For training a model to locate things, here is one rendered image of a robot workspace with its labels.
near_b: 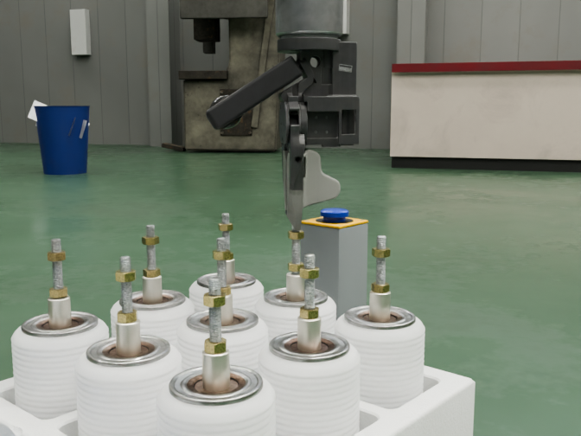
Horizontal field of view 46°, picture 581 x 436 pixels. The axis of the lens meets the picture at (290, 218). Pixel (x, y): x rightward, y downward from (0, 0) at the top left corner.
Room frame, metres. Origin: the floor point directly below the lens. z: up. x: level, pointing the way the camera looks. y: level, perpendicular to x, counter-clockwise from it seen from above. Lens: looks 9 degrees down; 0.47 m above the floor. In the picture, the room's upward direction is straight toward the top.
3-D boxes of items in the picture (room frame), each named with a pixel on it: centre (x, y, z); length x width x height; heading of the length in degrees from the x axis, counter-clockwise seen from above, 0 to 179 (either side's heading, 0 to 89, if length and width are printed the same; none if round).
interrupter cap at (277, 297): (0.78, -0.01, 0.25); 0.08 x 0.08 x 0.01
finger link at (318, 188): (0.76, -0.03, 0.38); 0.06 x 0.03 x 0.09; 97
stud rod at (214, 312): (0.52, 0.06, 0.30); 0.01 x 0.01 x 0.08
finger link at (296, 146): (0.75, -0.01, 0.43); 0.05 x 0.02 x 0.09; 7
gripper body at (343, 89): (0.78, -0.03, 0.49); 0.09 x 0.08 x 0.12; 97
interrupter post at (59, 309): (0.68, 0.24, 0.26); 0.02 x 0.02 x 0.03
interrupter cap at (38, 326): (0.68, 0.24, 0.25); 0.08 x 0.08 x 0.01
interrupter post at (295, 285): (0.78, -0.01, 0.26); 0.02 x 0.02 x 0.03
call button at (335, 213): (0.95, -0.06, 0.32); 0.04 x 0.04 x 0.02
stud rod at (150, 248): (0.76, 0.16, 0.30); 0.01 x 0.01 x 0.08
